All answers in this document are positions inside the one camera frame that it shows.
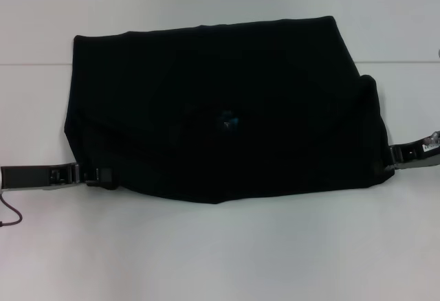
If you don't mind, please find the black shirt with FREE print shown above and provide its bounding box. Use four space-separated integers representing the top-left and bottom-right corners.
64 14 396 205

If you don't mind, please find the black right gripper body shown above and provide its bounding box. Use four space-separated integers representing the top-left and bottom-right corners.
398 138 440 171

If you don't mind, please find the left gripper cable with plug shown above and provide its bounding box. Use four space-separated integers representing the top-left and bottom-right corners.
0 196 23 228

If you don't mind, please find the gripper cable with plug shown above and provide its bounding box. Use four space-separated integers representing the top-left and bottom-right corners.
0 196 23 228
423 130 440 148

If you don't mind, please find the right gripper cable with plug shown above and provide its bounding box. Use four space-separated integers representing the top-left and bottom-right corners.
423 130 440 148

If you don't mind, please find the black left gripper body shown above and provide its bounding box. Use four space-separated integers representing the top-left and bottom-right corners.
0 162 83 191

